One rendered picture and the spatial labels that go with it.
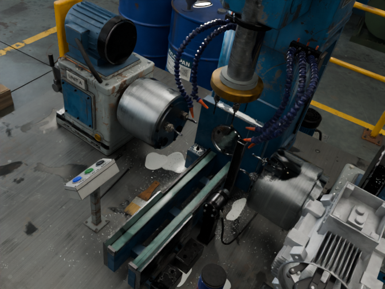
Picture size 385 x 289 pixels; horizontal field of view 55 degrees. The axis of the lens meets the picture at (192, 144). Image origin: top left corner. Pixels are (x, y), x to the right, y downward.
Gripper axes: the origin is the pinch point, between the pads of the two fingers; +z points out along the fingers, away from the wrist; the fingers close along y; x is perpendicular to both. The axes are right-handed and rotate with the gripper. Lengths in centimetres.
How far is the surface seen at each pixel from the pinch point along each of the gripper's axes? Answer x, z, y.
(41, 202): 56, -16, 93
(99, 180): 31, -6, 68
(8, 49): 152, 103, 318
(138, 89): 26, 31, 84
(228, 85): 7, 36, 49
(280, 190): 28.6, 25.9, 19.3
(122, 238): 44, -12, 54
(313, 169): 25.3, 38.0, 14.1
